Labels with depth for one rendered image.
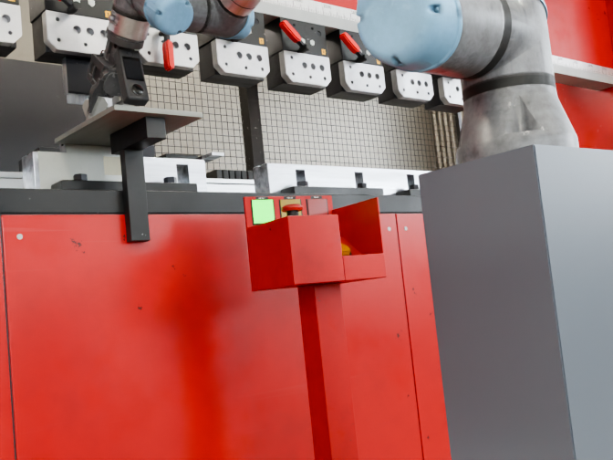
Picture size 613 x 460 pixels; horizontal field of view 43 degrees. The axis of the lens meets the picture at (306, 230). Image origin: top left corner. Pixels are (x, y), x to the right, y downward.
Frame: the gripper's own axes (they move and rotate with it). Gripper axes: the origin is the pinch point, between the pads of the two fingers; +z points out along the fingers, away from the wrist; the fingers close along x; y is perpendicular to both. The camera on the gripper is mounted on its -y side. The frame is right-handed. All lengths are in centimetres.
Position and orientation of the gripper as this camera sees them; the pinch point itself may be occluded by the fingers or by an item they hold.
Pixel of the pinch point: (106, 133)
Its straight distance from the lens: 164.5
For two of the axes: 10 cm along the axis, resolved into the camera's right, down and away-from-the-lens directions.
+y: -5.5, -5.4, 6.4
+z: -3.4, 8.4, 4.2
